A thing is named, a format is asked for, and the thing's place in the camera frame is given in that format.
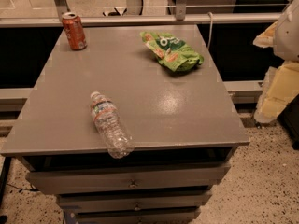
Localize black floor cable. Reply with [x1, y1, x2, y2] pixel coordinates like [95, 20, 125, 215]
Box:
[5, 182, 40, 194]

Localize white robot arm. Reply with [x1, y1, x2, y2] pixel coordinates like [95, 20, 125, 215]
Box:
[253, 0, 299, 123]

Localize grey metal railing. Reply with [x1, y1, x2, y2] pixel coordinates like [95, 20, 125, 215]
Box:
[0, 0, 280, 28]

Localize grey drawer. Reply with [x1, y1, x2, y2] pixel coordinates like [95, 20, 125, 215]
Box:
[26, 162, 230, 194]
[58, 189, 211, 213]
[76, 207, 200, 224]

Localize bottom grey drawer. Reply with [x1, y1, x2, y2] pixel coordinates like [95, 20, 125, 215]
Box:
[76, 207, 200, 224]

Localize green chip bag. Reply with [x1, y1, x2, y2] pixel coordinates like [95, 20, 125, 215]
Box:
[140, 31, 204, 72]

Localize middle grey drawer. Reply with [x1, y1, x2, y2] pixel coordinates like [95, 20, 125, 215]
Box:
[58, 189, 211, 213]

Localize red coke can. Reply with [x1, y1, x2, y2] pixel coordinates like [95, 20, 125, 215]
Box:
[62, 12, 87, 50]

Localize clear plastic water bottle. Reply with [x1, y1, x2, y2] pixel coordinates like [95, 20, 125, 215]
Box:
[91, 91, 134, 159]

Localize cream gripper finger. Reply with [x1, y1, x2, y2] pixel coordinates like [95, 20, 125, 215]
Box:
[253, 62, 299, 123]
[253, 21, 277, 48]

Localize white cable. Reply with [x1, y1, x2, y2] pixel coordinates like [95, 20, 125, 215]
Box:
[206, 11, 215, 50]

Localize top grey drawer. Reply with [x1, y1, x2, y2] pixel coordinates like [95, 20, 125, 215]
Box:
[26, 162, 230, 194]

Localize grey drawer cabinet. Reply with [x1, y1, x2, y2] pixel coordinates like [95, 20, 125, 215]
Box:
[0, 24, 251, 224]

